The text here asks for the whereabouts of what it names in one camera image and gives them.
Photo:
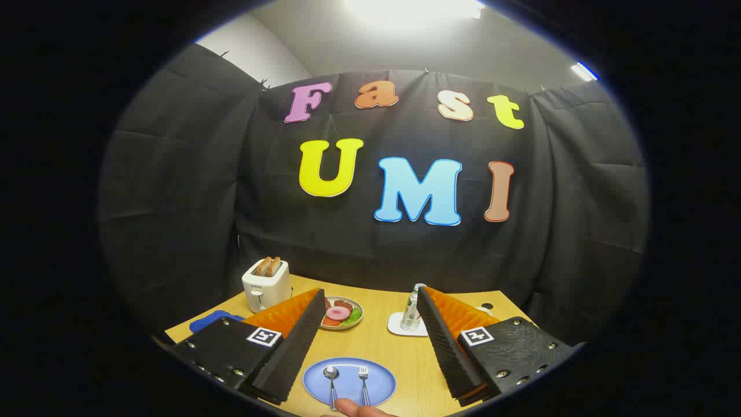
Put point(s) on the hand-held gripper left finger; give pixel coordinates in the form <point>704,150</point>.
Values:
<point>298,347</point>

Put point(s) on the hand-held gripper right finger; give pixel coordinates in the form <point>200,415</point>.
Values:
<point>444,347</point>

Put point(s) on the red tomato slice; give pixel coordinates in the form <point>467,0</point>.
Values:
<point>330,321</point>

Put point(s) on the white oval food plate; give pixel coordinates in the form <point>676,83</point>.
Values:
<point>343,326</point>

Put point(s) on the white square coaster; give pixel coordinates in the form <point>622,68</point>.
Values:
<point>399,327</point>

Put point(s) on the white green drink can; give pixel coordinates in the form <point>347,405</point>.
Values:
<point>411,310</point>

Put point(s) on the pink ham slice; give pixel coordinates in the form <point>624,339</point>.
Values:
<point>338,313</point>

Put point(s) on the green lettuce leaf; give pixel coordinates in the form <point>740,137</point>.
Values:
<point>355,316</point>

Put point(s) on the white toaster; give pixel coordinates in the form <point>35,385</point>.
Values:
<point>266,289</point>

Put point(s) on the blue round plate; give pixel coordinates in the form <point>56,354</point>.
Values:
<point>379,379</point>

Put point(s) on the brown toast slice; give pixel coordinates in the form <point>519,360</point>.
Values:
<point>275,264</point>
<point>264,266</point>

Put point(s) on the blue folded cloth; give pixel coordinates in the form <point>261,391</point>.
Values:
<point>214,319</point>

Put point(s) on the small ceiling light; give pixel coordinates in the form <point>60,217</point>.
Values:
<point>583,71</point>

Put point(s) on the large ceiling light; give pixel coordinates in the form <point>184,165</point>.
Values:
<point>414,8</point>

